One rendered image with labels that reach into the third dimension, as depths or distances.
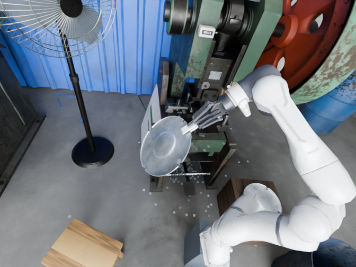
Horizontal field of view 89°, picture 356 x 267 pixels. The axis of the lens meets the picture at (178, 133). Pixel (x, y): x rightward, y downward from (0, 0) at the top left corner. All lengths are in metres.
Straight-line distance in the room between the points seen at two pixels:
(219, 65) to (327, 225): 0.87
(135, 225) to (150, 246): 0.19
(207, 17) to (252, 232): 0.92
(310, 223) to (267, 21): 0.86
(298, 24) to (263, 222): 1.00
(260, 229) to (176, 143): 0.46
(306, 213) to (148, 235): 1.21
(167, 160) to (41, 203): 1.28
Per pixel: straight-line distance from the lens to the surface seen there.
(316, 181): 0.67
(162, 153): 0.81
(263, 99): 0.62
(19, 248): 1.79
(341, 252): 1.79
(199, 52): 1.03
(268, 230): 0.81
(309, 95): 1.15
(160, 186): 1.70
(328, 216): 0.70
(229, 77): 1.17
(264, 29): 1.11
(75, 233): 1.34
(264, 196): 1.59
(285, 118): 0.61
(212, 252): 1.14
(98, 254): 1.28
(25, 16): 1.13
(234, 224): 0.86
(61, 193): 1.85
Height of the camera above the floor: 1.58
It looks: 46 degrees down
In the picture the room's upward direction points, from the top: 15 degrees clockwise
